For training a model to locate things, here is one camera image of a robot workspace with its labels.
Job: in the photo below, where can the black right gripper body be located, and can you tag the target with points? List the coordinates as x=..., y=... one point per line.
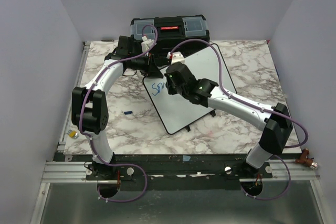
x=172, y=89

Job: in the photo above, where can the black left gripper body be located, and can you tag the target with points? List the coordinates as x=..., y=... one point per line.
x=144, y=63

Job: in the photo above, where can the white whiteboard with black rim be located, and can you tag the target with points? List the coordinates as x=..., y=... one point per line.
x=180, y=97

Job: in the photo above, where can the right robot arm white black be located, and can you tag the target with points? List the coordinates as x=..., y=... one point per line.
x=273, y=121

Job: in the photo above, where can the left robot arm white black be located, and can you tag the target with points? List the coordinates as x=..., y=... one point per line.
x=89, y=110

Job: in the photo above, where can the black plastic toolbox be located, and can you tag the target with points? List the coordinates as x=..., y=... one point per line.
x=171, y=31

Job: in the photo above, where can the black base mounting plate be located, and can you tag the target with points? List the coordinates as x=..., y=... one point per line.
x=133, y=172

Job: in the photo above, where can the small yellow grey object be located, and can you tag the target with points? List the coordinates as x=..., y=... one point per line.
x=72, y=134

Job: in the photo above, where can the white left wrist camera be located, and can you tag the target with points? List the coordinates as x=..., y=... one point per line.
x=146, y=43

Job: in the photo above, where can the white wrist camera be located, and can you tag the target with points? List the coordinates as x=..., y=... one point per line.
x=175, y=57
x=146, y=43

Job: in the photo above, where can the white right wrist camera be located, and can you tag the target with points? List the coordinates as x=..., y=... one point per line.
x=175, y=57

